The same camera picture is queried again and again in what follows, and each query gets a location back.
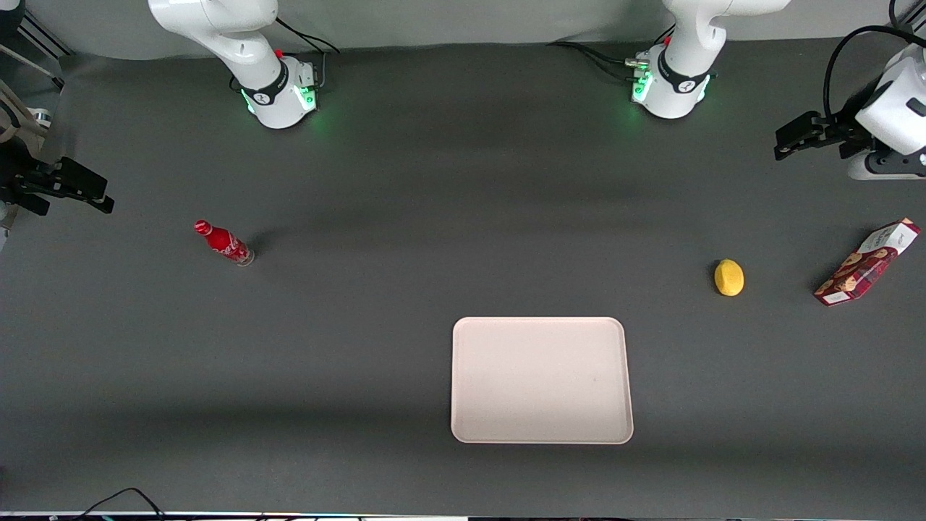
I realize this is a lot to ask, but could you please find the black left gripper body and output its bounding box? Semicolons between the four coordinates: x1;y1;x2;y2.
838;109;926;179

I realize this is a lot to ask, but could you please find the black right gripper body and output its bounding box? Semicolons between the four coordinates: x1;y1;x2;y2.
0;141;60;218

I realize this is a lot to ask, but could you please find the red tartan cookie box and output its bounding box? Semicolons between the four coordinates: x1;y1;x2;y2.
813;218;922;307

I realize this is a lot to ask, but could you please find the white rectangular tray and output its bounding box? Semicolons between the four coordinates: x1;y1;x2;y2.
450;316;634;445

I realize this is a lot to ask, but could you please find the yellow lemon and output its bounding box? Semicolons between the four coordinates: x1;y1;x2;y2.
714;258;745;297

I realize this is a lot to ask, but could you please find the red cola bottle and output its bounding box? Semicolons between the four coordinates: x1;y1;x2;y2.
193;219;255;267

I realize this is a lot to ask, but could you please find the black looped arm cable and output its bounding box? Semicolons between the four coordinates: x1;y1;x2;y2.
823;0;926;120

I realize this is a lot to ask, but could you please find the aluminium frame strut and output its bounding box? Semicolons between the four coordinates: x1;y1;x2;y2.
0;0;75;91

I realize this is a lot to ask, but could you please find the black base cable bundle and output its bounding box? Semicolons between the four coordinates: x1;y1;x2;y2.
230;17;341;92
546;25;677;82

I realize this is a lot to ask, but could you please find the thin black table-edge cable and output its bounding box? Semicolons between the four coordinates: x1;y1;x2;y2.
71;487;169;521

